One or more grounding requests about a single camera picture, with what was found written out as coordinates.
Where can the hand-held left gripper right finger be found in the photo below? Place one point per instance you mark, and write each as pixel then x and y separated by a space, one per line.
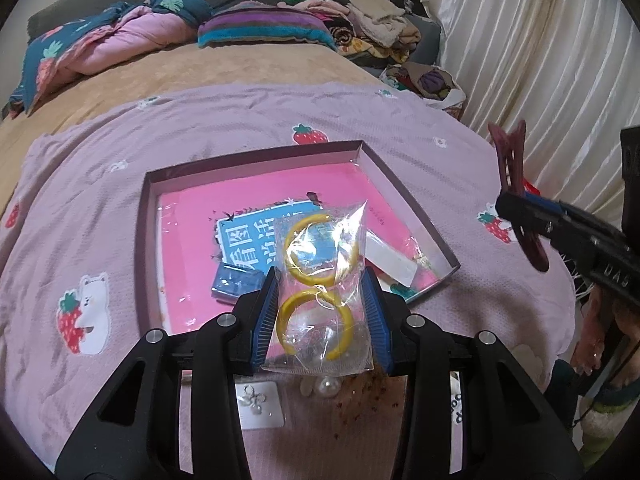
pixel 376 320

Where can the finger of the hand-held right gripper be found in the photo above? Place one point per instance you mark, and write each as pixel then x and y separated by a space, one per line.
pixel 525 217
pixel 547 206

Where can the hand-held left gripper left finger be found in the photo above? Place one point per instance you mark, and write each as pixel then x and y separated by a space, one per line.
pixel 265 320

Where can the clear bag of yellow bangles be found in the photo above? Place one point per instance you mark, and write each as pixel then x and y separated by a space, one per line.
pixel 310 310

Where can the maroon hair claw clip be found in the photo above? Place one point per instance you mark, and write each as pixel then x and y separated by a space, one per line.
pixel 510 160

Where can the white earring card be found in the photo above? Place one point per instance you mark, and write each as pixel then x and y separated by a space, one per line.
pixel 260 410

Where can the shallow grey cardboard box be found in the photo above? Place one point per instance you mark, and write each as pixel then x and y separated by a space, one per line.
pixel 405 200

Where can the person's right hand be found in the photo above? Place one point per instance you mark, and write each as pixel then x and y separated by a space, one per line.
pixel 595 340

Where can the small blue box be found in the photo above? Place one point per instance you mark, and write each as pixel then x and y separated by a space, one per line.
pixel 235 282

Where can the small white box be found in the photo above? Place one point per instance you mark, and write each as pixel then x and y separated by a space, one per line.
pixel 395 265

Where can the white pearl ornament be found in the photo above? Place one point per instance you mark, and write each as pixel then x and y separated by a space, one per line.
pixel 325 387

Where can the pink picture book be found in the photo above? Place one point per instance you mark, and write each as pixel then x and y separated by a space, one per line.
pixel 200 230

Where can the white satin curtain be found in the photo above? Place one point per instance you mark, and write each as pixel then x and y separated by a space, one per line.
pixel 525 60

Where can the bag of clothes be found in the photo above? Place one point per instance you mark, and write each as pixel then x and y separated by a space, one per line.
pixel 430 82

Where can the purple printed blanket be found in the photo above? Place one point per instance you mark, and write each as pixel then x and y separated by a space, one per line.
pixel 100 210

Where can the pile of clothes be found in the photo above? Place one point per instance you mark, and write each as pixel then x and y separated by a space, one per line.
pixel 370 20

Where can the tan bedsheet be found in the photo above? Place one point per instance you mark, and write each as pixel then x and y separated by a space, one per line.
pixel 200 75

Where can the striped purple pillow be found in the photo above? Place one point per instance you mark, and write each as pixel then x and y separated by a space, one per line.
pixel 265 27

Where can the blue and pink strawberry quilt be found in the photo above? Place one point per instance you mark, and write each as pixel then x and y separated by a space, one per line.
pixel 125 35

